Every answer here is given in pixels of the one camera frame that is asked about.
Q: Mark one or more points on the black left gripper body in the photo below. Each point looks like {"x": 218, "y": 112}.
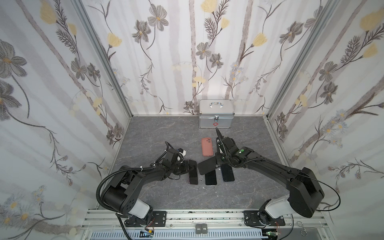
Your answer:
{"x": 182, "y": 167}

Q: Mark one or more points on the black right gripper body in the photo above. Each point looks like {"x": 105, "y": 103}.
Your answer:
{"x": 220, "y": 154}

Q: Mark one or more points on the pink phone case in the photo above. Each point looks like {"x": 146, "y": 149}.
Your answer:
{"x": 207, "y": 147}

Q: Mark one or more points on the blue phone black screen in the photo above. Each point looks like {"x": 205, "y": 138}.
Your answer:
{"x": 227, "y": 173}

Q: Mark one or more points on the black phone with pink edge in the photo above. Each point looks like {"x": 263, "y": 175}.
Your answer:
{"x": 211, "y": 178}

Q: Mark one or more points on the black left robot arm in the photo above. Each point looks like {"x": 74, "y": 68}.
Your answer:
{"x": 119, "y": 192}

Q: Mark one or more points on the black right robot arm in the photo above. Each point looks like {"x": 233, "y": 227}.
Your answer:
{"x": 305, "y": 192}

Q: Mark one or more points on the silver aluminium first aid case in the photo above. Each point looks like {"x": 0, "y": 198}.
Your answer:
{"x": 216, "y": 113}

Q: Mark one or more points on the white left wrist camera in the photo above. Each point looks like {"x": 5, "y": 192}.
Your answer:
{"x": 181, "y": 154}

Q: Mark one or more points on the white vented cable duct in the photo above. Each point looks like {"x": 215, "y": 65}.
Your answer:
{"x": 213, "y": 234}

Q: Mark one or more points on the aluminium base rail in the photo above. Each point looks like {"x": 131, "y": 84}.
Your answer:
{"x": 104, "y": 225}

